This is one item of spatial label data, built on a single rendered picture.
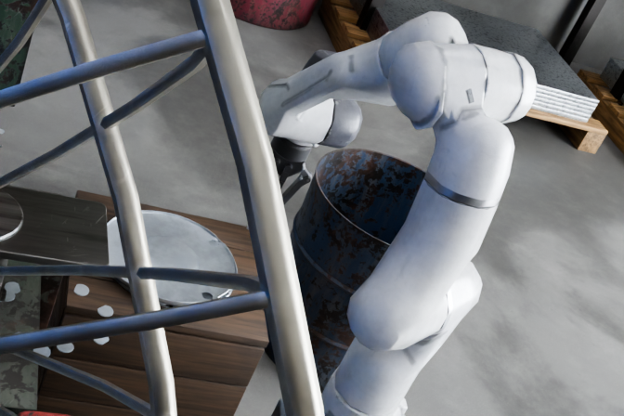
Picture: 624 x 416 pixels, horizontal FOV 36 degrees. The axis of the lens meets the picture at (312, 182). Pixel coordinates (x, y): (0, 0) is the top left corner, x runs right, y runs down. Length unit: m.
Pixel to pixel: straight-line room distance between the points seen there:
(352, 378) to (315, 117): 0.45
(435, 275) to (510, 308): 1.76
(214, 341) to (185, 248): 0.23
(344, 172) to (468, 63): 1.18
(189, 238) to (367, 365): 0.72
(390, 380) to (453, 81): 0.46
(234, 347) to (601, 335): 1.60
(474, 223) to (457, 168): 0.08
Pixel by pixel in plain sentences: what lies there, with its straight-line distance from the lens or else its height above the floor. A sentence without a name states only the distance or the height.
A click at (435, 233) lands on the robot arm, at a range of 1.32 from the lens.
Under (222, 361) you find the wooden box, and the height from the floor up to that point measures 0.28.
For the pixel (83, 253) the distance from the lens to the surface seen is 1.27.
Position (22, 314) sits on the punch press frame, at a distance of 1.36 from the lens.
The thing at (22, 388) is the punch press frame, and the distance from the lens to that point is 1.27.
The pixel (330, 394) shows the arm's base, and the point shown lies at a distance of 1.53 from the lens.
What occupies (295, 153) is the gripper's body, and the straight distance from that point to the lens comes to 1.80.
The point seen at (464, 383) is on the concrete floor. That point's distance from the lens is 2.70.
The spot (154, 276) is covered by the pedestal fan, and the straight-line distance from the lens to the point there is 0.16.
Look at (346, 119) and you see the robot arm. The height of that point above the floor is 0.86.
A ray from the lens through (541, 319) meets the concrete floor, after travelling 3.13.
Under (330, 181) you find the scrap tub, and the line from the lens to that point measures 2.44.
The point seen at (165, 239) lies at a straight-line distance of 2.03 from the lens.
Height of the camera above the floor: 1.56
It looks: 29 degrees down
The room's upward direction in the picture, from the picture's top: 24 degrees clockwise
